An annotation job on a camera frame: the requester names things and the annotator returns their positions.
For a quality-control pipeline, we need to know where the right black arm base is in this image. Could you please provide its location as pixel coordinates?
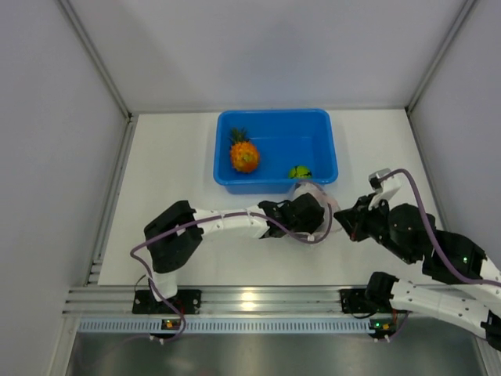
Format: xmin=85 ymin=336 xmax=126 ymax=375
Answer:
xmin=339 ymin=288 xmax=388 ymax=319

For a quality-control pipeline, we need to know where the aluminium mounting rail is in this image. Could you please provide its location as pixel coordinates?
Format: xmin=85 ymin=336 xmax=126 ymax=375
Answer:
xmin=61 ymin=254 xmax=470 ymax=315

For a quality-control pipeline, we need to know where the purple cable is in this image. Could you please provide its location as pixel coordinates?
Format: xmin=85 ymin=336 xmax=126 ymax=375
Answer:
xmin=129 ymin=182 xmax=334 ymax=302
xmin=381 ymin=168 xmax=501 ymax=284

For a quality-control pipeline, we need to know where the blue plastic bin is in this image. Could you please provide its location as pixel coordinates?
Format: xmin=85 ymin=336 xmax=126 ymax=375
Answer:
xmin=213 ymin=109 xmax=339 ymax=194

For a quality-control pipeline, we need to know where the orange fake pineapple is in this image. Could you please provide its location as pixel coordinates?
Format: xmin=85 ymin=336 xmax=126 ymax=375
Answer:
xmin=229 ymin=128 xmax=260 ymax=174

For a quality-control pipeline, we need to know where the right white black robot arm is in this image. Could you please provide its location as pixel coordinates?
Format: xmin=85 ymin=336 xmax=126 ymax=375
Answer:
xmin=333 ymin=196 xmax=500 ymax=349

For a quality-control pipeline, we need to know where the green fake apple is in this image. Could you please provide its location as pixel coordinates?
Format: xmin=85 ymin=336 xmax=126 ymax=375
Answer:
xmin=288 ymin=165 xmax=312 ymax=179

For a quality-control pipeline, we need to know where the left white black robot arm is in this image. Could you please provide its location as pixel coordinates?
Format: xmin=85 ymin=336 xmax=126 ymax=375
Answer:
xmin=144 ymin=193 xmax=333 ymax=313

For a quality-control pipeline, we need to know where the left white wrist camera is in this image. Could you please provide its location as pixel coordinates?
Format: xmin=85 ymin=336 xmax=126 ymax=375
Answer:
xmin=292 ymin=182 xmax=320 ymax=201

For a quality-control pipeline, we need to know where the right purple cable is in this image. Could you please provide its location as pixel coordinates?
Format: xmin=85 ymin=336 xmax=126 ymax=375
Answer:
xmin=381 ymin=168 xmax=501 ymax=284

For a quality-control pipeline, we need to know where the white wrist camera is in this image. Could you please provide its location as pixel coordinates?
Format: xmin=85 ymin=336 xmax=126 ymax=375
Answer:
xmin=368 ymin=168 xmax=402 ymax=210
xmin=292 ymin=182 xmax=320 ymax=201

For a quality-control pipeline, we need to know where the clear zip top bag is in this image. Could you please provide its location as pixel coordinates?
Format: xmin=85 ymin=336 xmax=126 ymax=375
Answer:
xmin=291 ymin=179 xmax=341 ymax=244

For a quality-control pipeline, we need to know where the white slotted cable duct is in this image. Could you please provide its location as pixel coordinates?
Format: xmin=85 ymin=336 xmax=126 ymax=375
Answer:
xmin=78 ymin=317 xmax=392 ymax=334

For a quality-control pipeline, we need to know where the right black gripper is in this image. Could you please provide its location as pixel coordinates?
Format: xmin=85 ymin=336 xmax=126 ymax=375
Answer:
xmin=333 ymin=192 xmax=416 ymax=265

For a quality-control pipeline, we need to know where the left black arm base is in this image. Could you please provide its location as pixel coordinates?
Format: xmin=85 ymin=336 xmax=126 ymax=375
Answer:
xmin=132 ymin=288 xmax=202 ymax=315

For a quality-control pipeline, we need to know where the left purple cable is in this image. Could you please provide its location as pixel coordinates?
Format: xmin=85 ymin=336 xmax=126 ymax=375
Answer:
xmin=129 ymin=182 xmax=334 ymax=302

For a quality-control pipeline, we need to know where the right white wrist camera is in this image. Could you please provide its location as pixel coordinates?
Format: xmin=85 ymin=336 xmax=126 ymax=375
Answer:
xmin=368 ymin=168 xmax=402 ymax=210

